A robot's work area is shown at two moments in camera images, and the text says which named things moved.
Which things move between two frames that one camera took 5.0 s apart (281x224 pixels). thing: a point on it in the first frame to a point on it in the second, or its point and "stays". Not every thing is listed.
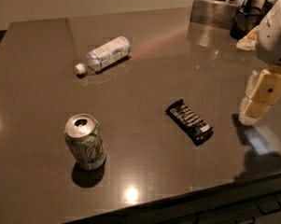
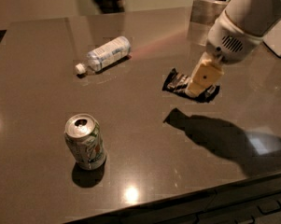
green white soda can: x=84 y=136 stays
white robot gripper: x=274 y=44 to x=230 y=42
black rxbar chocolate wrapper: x=198 y=130 to x=176 y=82
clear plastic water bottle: x=105 y=55 stays
